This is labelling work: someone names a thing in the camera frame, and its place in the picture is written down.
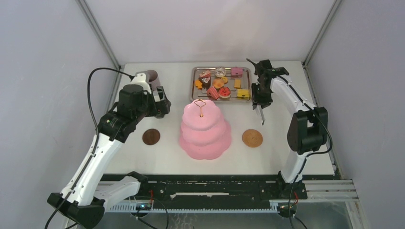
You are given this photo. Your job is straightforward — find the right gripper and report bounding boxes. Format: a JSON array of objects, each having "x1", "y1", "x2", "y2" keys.
[{"x1": 251, "y1": 82, "x2": 273, "y2": 110}]

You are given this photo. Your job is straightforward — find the stainless steel food tongs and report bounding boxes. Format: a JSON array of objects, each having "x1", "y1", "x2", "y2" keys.
[{"x1": 256, "y1": 105, "x2": 266, "y2": 125}]

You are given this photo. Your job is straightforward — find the yellow cake slice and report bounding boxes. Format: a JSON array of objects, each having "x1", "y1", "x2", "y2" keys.
[{"x1": 236, "y1": 89, "x2": 250, "y2": 100}]

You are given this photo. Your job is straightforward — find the pink three-tier cake stand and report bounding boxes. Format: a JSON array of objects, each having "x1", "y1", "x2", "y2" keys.
[{"x1": 179, "y1": 99, "x2": 232, "y2": 160}]

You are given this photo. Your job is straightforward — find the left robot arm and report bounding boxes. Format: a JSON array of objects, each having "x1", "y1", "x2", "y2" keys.
[{"x1": 47, "y1": 70, "x2": 171, "y2": 229}]

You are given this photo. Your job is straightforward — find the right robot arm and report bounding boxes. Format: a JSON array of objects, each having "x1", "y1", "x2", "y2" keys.
[{"x1": 251, "y1": 60, "x2": 332, "y2": 200}]

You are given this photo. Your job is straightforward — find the rectangular yellow biscuit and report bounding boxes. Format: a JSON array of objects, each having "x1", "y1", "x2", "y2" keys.
[{"x1": 234, "y1": 79, "x2": 241, "y2": 89}]

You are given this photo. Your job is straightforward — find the mauve cup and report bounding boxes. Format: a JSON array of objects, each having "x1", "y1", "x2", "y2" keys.
[{"x1": 143, "y1": 70, "x2": 162, "y2": 94}]

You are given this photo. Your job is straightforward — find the dark brown round coaster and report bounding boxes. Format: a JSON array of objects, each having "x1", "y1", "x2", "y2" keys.
[{"x1": 142, "y1": 129, "x2": 160, "y2": 146}]

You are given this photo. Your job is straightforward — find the pink square cake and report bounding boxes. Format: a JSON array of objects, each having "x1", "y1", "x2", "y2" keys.
[{"x1": 231, "y1": 67, "x2": 244, "y2": 78}]

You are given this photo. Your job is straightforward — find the round yellow biscuit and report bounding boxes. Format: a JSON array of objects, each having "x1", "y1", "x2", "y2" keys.
[{"x1": 221, "y1": 77, "x2": 228, "y2": 84}]

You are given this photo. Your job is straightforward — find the stainless steel serving tray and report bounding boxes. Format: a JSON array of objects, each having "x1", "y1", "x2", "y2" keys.
[{"x1": 190, "y1": 67, "x2": 252, "y2": 103}]

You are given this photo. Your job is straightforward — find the light woven round coaster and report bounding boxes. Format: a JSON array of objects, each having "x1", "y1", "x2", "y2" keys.
[{"x1": 242, "y1": 129, "x2": 263, "y2": 148}]

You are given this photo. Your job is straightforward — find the orange fish-shaped cake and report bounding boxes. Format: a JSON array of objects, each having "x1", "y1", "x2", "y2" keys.
[{"x1": 194, "y1": 80, "x2": 203, "y2": 90}]

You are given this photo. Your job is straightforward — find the round golden bread bun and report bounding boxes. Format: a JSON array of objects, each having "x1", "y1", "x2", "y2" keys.
[{"x1": 212, "y1": 78, "x2": 225, "y2": 89}]

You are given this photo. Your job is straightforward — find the white donut with chocolate drizzle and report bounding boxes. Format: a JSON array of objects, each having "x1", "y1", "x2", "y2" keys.
[{"x1": 214, "y1": 67, "x2": 227, "y2": 78}]

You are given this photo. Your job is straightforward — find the red layered cake slice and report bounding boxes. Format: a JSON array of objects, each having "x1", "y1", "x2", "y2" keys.
[{"x1": 206, "y1": 86, "x2": 220, "y2": 100}]

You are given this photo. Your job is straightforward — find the chocolate cake slice with cream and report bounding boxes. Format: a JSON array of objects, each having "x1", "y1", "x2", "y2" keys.
[{"x1": 199, "y1": 77, "x2": 211, "y2": 90}]

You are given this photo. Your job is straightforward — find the red cake slice with orange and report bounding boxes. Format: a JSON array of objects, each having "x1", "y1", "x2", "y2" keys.
[{"x1": 199, "y1": 70, "x2": 211, "y2": 78}]

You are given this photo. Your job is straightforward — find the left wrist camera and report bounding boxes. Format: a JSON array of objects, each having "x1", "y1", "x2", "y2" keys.
[{"x1": 130, "y1": 72, "x2": 152, "y2": 94}]

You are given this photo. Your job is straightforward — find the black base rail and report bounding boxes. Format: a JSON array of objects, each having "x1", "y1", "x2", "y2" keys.
[{"x1": 95, "y1": 173, "x2": 341, "y2": 211}]

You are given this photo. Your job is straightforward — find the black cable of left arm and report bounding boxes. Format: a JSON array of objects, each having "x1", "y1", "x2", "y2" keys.
[{"x1": 44, "y1": 67, "x2": 135, "y2": 229}]

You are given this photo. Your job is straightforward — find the right aluminium frame post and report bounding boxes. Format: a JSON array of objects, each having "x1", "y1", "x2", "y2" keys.
[{"x1": 302, "y1": 0, "x2": 343, "y2": 69}]

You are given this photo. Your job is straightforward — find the aluminium frame post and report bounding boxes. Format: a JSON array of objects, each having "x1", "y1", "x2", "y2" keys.
[
  {"x1": 76, "y1": 0, "x2": 121, "y2": 69},
  {"x1": 302, "y1": 0, "x2": 343, "y2": 69}
]

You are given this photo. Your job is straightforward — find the left aluminium frame post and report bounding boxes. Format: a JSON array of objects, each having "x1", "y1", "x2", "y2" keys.
[{"x1": 76, "y1": 0, "x2": 121, "y2": 69}]

